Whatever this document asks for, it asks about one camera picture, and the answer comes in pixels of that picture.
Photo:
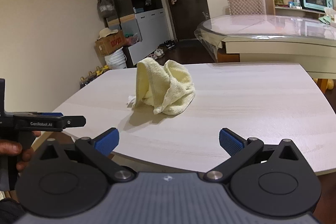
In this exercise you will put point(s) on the dark cloth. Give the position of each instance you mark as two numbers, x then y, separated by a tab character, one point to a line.
9	213

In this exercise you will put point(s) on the pale green cloth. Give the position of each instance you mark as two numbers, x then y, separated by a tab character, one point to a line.
328	19

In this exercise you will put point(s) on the small blue box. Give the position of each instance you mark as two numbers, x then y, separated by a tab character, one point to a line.
138	9

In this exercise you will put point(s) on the straw hat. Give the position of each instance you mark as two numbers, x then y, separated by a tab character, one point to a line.
107	33

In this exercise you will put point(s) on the grey hanging bag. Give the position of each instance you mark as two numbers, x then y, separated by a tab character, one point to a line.
106	5

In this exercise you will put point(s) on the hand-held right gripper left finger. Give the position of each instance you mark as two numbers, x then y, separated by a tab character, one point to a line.
107	140

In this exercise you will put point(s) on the person's left hand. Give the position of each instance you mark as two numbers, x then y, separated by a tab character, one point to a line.
8	146

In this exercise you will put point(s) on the pale yellow towel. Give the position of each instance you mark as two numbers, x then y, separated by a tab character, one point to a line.
173	85

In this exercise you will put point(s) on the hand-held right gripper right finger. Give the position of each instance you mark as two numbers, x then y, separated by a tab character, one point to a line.
231	141

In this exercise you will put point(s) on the stack of white buckets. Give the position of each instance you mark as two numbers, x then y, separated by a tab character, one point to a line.
115	60

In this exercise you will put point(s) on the row of yellow-capped bottles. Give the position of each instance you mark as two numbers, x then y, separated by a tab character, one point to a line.
92	75

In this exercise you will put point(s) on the colourful plastic bags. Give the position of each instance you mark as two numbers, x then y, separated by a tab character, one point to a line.
132	39

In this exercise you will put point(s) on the yellow round object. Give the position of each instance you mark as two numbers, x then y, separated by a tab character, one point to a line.
328	84

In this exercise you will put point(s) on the grey and dark hall cabinet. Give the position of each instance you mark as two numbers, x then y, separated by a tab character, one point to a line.
152	27

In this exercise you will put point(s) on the clear plastic table cover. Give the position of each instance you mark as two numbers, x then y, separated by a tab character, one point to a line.
262	26

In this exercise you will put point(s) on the row of shoes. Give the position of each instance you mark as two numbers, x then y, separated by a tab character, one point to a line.
162	49

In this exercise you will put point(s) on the wooden sideboard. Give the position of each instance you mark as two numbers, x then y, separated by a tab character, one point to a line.
269	7

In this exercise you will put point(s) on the cardboard box with red print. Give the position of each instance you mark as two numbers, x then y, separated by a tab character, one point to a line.
110	44

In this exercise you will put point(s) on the quilted chair back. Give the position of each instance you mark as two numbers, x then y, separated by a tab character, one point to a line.
245	3

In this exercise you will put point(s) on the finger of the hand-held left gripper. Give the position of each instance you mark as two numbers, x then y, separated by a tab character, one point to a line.
52	123
52	114

